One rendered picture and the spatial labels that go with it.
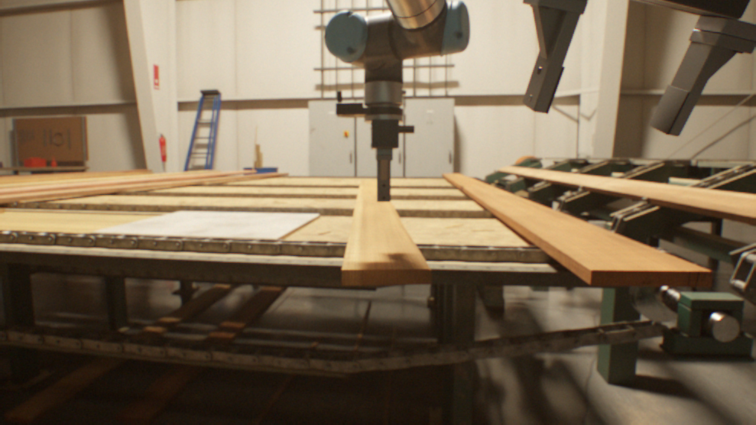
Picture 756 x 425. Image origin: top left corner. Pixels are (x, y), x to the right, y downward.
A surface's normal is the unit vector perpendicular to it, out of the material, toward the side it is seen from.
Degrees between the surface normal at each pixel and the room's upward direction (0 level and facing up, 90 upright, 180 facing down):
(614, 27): 99
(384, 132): 90
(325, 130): 90
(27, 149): 90
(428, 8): 131
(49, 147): 90
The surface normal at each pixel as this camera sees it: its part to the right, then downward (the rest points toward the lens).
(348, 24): -0.45, 0.07
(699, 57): -0.99, -0.12
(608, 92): -0.11, 0.24
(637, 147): 0.11, 0.07
